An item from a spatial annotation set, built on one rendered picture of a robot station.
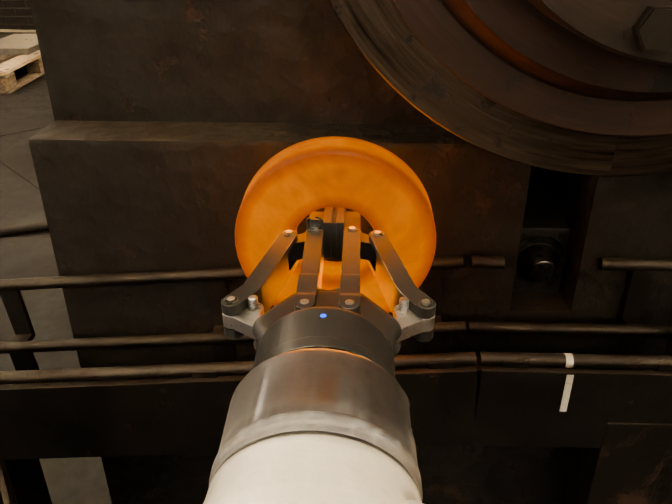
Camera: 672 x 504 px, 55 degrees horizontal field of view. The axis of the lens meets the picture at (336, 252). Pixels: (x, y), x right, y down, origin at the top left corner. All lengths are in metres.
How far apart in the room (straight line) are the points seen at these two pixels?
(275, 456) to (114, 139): 0.42
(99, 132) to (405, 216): 0.30
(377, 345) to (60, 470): 1.28
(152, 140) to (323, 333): 0.34
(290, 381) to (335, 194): 0.22
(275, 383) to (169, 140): 0.36
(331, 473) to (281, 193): 0.27
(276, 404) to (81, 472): 1.28
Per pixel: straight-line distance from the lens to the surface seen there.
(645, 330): 0.68
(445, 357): 0.57
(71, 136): 0.63
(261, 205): 0.48
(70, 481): 1.53
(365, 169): 0.46
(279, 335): 0.32
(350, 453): 0.25
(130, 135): 0.62
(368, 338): 0.32
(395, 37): 0.45
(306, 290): 0.38
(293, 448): 0.25
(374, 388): 0.29
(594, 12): 0.39
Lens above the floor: 1.05
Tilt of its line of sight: 28 degrees down
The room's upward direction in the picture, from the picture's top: straight up
